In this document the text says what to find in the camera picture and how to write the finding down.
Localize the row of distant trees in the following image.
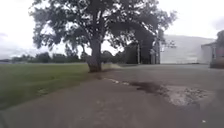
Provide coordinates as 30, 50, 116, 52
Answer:
9, 50, 125, 65

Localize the green grass field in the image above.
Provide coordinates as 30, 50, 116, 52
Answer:
0, 62, 116, 111

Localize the dark bushy tree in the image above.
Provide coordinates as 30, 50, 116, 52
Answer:
123, 30, 158, 65

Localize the grey gravel road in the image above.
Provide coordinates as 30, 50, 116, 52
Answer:
0, 63, 224, 128

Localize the small building with porch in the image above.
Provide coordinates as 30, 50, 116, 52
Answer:
200, 30, 224, 70

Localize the large dark tree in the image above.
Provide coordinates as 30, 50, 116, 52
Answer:
29, 0, 178, 74

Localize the pale pole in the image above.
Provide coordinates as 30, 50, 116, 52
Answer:
136, 43, 141, 65

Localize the white building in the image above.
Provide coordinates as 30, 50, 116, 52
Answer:
159, 34, 217, 65

